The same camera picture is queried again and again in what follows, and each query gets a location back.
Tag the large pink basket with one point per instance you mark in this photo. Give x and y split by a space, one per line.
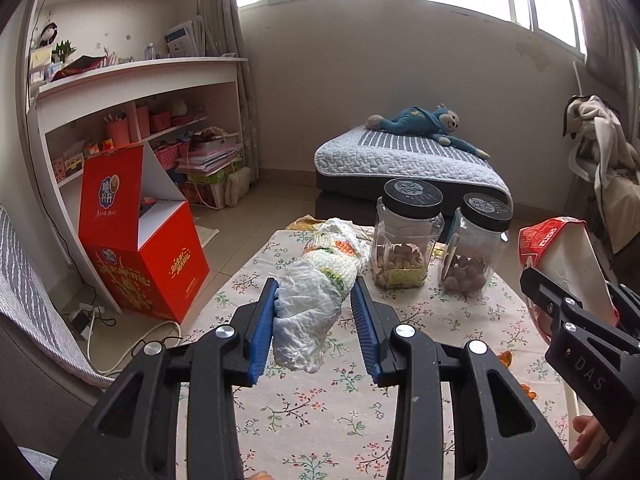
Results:
167 156

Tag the stack of papers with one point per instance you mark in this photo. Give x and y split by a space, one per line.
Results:
210 157

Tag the red folder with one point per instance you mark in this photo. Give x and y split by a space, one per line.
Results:
80 67

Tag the pink pen holder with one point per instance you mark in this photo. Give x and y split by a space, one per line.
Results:
119 134

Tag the red and white snack bag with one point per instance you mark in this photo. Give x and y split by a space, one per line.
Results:
565 255

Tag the tall pink container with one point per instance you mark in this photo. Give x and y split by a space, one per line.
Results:
142 122

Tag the group of colourful small boxes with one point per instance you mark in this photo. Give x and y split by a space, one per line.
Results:
75 160

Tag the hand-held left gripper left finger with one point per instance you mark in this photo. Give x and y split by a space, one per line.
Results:
262 330

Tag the patterned beige curtain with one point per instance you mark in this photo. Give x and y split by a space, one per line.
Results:
227 35

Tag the grey curtain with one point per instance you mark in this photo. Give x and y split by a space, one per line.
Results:
610 15

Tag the small doll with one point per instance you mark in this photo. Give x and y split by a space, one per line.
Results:
46 36

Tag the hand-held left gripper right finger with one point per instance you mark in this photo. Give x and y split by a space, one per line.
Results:
367 335

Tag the small green plant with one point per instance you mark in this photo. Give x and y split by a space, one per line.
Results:
64 51

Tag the printed storage crate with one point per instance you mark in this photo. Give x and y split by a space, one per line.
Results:
207 187

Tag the blue monkey plush toy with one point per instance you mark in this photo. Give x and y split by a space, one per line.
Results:
420 120

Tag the plastic jar of brown nuts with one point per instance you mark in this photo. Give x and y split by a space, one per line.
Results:
475 255

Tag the small pink basket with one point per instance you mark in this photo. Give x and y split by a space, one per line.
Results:
160 121

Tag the person's right hand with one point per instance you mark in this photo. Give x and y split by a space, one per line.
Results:
585 440

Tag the white shelf unit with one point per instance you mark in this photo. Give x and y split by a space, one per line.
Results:
140 80

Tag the beige clothes pile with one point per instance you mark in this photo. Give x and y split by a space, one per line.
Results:
607 160

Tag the white plastic bag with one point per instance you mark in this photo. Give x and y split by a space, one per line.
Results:
305 310

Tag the red cardboard box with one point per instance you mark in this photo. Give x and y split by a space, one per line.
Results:
145 270

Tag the beige plush bag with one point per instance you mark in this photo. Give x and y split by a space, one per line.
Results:
238 186

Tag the white power strip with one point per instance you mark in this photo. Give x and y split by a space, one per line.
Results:
85 316

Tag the white and blue booklets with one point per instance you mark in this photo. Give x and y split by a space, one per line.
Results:
182 37

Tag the yellow patterned cloth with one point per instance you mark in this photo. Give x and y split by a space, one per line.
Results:
302 224

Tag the small clear bottle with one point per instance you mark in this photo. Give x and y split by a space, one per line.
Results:
149 51

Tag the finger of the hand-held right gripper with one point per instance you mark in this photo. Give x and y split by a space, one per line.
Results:
550 300
627 310

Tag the plastic jar of pale nuts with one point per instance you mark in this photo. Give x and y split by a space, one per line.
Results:
405 240

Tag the grey upholstered chair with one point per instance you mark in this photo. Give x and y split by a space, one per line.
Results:
35 320

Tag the bed with quilted cover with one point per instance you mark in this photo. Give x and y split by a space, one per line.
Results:
400 165

